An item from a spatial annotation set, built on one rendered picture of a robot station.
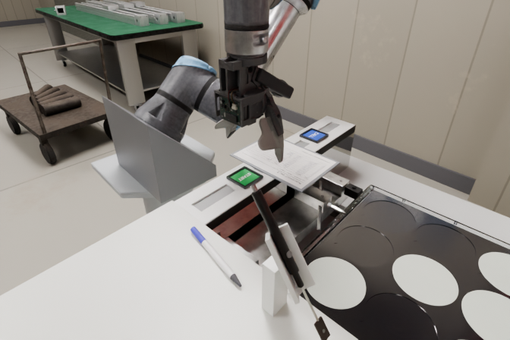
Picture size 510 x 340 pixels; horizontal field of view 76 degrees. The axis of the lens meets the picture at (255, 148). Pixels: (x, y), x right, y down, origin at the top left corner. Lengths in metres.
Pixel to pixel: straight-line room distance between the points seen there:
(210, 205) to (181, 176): 0.25
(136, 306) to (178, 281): 0.06
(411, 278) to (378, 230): 0.11
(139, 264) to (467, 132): 2.22
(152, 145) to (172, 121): 0.15
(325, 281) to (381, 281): 0.09
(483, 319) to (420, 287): 0.09
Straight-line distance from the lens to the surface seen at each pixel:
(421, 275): 0.65
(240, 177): 0.69
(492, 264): 0.73
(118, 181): 1.00
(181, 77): 0.94
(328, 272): 0.61
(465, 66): 2.37
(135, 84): 3.45
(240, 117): 0.56
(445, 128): 2.50
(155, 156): 0.80
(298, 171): 0.72
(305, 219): 0.72
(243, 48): 0.55
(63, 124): 2.83
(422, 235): 0.73
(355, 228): 0.69
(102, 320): 0.50
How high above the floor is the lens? 1.36
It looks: 30 degrees down
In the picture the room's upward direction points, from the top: straight up
